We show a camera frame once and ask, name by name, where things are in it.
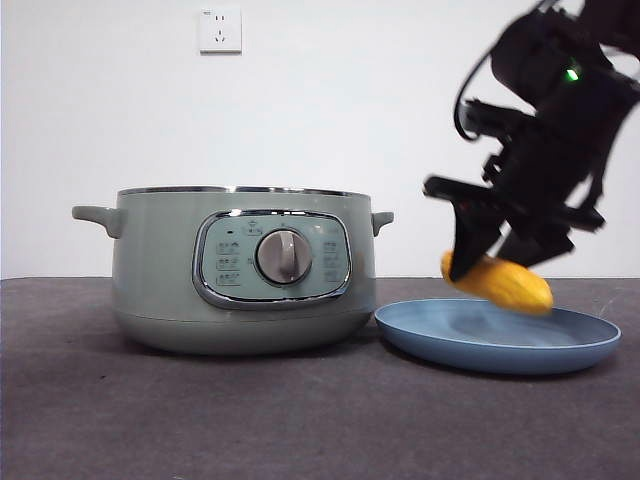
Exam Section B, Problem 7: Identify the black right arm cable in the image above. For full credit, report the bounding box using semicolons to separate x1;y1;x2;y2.
453;0;551;144

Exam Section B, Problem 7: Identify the blue round plate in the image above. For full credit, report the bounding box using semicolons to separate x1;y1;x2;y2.
374;298;623;376

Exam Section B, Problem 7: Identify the pale green electric steamer pot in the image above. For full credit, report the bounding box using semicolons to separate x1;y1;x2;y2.
71;184;395;357

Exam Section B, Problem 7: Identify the white wall socket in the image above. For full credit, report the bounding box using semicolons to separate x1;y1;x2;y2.
199;7;243;55

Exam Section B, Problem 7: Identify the yellow corn cob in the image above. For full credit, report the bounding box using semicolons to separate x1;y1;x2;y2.
439;249;555;316

